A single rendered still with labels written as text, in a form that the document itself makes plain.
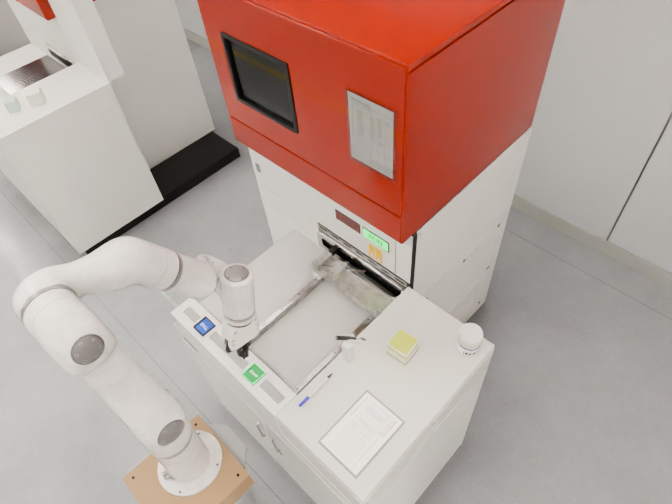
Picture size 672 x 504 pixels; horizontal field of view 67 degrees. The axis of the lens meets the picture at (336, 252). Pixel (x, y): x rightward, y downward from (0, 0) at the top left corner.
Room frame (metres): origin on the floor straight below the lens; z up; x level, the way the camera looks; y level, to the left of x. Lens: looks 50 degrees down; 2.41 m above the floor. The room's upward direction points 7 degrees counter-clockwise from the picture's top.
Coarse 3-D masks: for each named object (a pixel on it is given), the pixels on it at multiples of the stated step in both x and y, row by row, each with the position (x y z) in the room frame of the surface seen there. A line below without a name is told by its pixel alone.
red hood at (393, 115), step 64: (256, 0) 1.38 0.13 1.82; (320, 0) 1.33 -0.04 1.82; (384, 0) 1.29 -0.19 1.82; (448, 0) 1.25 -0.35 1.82; (512, 0) 1.26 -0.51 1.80; (256, 64) 1.41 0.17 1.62; (320, 64) 1.19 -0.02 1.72; (384, 64) 1.03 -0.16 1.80; (448, 64) 1.08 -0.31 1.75; (512, 64) 1.30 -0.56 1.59; (256, 128) 1.46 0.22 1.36; (320, 128) 1.21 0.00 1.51; (384, 128) 1.03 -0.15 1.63; (448, 128) 1.10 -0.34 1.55; (512, 128) 1.36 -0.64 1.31; (320, 192) 1.24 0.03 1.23; (384, 192) 1.03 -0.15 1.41; (448, 192) 1.13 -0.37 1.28
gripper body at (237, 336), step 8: (224, 320) 0.75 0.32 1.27; (256, 320) 0.77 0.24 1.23; (224, 328) 0.74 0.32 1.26; (232, 328) 0.73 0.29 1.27; (240, 328) 0.73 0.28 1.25; (248, 328) 0.75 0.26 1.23; (256, 328) 0.76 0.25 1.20; (224, 336) 0.73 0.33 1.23; (232, 336) 0.72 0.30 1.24; (240, 336) 0.73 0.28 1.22; (248, 336) 0.74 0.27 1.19; (232, 344) 0.71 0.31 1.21; (240, 344) 0.72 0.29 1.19
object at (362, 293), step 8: (328, 264) 1.21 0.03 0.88; (320, 272) 1.18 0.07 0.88; (344, 272) 1.16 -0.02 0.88; (328, 280) 1.15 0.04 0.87; (336, 280) 1.13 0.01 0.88; (344, 280) 1.13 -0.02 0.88; (352, 280) 1.12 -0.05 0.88; (360, 280) 1.12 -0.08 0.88; (344, 288) 1.09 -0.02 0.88; (352, 288) 1.09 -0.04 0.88; (360, 288) 1.08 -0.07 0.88; (368, 288) 1.08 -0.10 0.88; (352, 296) 1.05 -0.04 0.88; (360, 296) 1.05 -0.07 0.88; (368, 296) 1.04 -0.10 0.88; (376, 296) 1.04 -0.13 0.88; (384, 296) 1.04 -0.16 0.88; (360, 304) 1.02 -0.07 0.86; (368, 304) 1.01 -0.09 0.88; (376, 304) 1.00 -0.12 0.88
